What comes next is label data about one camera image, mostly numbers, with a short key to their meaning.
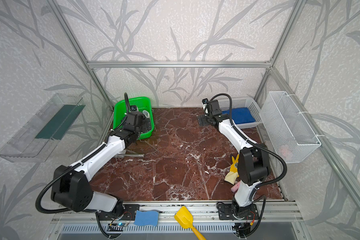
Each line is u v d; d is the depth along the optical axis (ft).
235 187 2.64
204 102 2.65
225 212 2.40
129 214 2.37
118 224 2.32
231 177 2.76
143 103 3.74
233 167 2.84
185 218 2.32
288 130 2.06
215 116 2.21
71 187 1.35
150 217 2.36
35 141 2.11
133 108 2.38
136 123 2.14
